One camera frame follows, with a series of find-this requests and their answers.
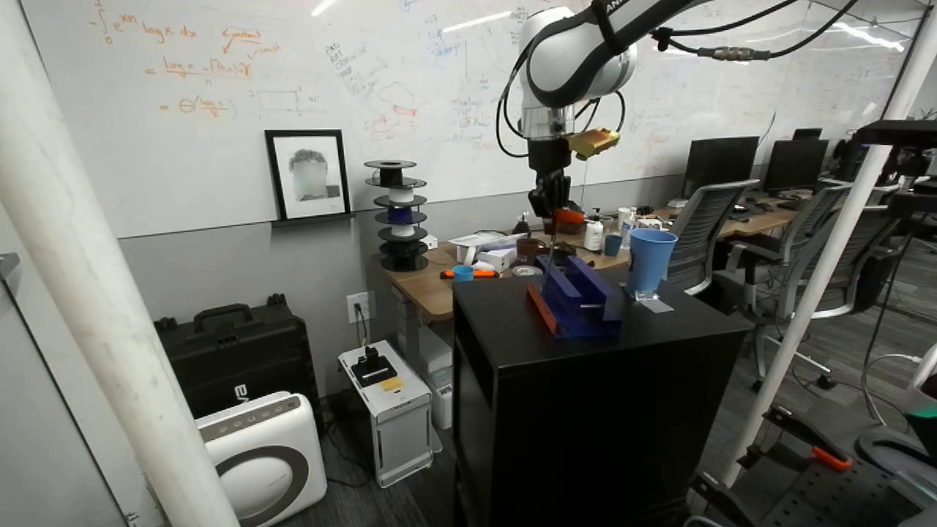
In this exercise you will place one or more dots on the black empty filament spool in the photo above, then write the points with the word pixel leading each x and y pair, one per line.
pixel 390 170

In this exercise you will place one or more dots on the white wall outlet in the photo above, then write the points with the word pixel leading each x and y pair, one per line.
pixel 359 305

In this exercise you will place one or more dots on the white filament spool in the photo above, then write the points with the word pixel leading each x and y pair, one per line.
pixel 400 195
pixel 401 236

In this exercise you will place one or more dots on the whiteboard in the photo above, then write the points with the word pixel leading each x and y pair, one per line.
pixel 195 89

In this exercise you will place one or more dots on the blue filament spool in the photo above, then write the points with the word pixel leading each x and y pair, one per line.
pixel 401 214

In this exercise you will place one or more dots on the white box unit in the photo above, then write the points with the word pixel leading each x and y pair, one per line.
pixel 396 419

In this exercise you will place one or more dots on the black computer monitor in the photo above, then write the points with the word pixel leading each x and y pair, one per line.
pixel 794 164
pixel 722 164

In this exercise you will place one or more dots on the white frame pole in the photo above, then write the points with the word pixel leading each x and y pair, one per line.
pixel 829 265
pixel 90 281

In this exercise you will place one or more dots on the wooden desk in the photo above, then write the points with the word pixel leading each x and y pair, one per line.
pixel 428 288

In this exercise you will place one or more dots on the white bottle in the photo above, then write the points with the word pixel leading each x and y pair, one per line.
pixel 593 236

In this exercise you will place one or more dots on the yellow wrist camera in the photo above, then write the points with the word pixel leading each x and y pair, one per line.
pixel 593 142

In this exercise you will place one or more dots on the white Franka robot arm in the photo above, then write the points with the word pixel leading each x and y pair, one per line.
pixel 587 53

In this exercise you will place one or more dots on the grey mesh office chair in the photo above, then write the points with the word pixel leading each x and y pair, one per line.
pixel 712 230
pixel 829 253

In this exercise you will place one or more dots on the white container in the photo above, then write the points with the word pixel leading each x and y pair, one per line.
pixel 483 250

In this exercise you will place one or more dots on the black stereo camera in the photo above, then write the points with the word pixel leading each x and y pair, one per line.
pixel 898 133

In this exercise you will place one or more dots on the black hard carrying case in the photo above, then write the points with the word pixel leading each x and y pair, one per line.
pixel 239 351

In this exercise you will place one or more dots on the framed portrait photo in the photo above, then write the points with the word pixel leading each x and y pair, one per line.
pixel 308 176

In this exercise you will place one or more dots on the small red desk item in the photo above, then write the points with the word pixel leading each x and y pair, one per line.
pixel 570 218

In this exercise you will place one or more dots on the black device on box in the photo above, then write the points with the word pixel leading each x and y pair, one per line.
pixel 374 369

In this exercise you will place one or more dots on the orange spirit level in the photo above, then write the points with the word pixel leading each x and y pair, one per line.
pixel 483 272

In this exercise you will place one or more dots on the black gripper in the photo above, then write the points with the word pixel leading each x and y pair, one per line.
pixel 549 163

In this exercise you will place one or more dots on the white air purifier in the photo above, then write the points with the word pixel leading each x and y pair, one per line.
pixel 264 455

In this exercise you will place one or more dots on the small blue cup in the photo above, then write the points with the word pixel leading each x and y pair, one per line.
pixel 463 272

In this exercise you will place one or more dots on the blue plastic bin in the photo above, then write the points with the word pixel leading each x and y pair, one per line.
pixel 582 297

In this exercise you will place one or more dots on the big blue plastic cup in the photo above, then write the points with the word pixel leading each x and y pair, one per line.
pixel 650 258

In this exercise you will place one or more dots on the black cabinet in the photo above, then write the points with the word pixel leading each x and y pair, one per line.
pixel 596 419

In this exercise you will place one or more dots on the black perforated breadboard table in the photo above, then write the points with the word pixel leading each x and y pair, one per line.
pixel 838 502

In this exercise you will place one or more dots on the white tape roll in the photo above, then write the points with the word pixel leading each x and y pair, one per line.
pixel 529 271

